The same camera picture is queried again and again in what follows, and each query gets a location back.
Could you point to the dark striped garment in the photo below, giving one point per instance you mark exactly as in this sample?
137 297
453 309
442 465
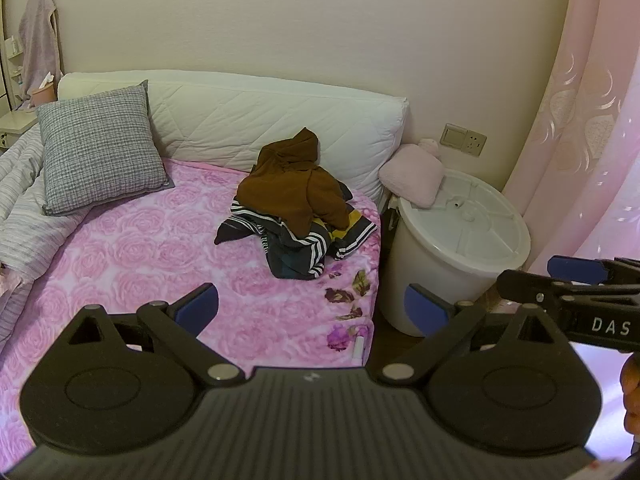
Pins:
300 255

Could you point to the beige wall switch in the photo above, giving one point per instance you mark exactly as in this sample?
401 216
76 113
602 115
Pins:
453 135

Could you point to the pink patterned curtain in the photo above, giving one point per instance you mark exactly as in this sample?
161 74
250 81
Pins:
590 110

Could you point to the pink floral blanket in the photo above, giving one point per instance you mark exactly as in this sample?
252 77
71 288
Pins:
150 260

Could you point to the beige wall socket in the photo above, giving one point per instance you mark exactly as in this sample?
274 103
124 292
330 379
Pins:
475 142

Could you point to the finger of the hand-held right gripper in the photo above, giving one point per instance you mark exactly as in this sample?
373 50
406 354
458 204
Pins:
575 267
525 287

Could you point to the person's right hand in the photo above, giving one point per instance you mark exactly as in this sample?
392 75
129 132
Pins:
631 395

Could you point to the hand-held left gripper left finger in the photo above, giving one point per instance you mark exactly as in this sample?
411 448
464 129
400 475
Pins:
197 307

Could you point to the pink tissue box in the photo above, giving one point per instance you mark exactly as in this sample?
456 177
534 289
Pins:
42 95

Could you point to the white nightstand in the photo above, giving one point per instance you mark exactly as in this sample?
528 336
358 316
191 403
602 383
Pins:
17 125

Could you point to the grey striped duvet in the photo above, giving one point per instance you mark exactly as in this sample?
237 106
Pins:
25 210

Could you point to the pink plush cushion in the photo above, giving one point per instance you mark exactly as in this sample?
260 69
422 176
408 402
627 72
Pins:
412 175

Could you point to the white shelf unit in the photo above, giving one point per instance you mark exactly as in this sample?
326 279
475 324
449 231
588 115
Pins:
11 70

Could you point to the brown hoodie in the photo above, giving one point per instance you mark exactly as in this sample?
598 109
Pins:
285 185

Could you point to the pale pink hanging towel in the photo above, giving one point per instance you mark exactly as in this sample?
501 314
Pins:
37 40

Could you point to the white lidded bucket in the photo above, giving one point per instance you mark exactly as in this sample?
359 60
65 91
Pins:
460 240

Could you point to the grey checked pillow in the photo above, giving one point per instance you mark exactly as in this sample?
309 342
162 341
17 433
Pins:
100 150

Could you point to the white quilted headboard cushion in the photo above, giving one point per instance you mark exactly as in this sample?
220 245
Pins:
250 115

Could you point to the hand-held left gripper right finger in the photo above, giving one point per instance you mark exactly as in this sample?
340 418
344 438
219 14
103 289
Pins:
425 310

